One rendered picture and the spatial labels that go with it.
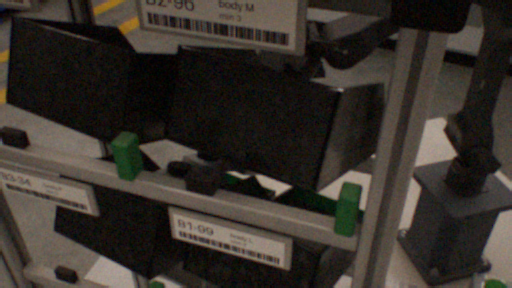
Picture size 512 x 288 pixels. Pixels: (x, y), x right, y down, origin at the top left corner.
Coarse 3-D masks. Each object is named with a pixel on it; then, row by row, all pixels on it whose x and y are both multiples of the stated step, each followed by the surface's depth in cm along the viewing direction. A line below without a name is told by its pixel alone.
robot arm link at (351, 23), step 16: (480, 0) 69; (496, 0) 68; (352, 16) 74; (368, 16) 72; (320, 32) 76; (336, 32) 72; (352, 32) 70; (368, 32) 71; (384, 32) 72; (368, 48) 72; (352, 64) 73
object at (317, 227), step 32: (320, 0) 39; (352, 0) 39; (384, 0) 38; (32, 160) 36; (64, 160) 35; (96, 160) 35; (160, 192) 33; (192, 192) 32; (224, 192) 32; (256, 224) 32; (288, 224) 31; (320, 224) 30
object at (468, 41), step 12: (480, 12) 321; (468, 24) 328; (480, 24) 325; (456, 36) 337; (468, 36) 334; (480, 36) 330; (456, 48) 342; (468, 48) 338; (444, 60) 354; (456, 60) 350; (468, 60) 346
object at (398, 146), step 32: (64, 0) 48; (416, 32) 21; (416, 64) 22; (416, 96) 22; (384, 128) 24; (416, 128) 23; (384, 160) 25; (0, 192) 43; (384, 192) 27; (0, 224) 43; (384, 224) 28; (0, 256) 46; (384, 256) 29
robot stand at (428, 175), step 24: (432, 168) 98; (432, 192) 92; (504, 192) 92; (432, 216) 95; (456, 216) 88; (480, 216) 89; (408, 240) 106; (432, 240) 97; (456, 240) 94; (480, 240) 96; (432, 264) 100; (456, 264) 99; (480, 264) 102
